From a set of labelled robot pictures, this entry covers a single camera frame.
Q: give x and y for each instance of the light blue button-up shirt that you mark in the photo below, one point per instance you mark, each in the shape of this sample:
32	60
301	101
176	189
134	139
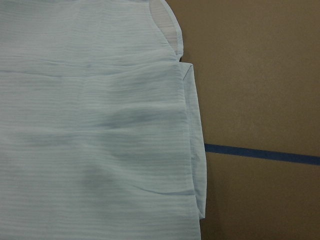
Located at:
100	128

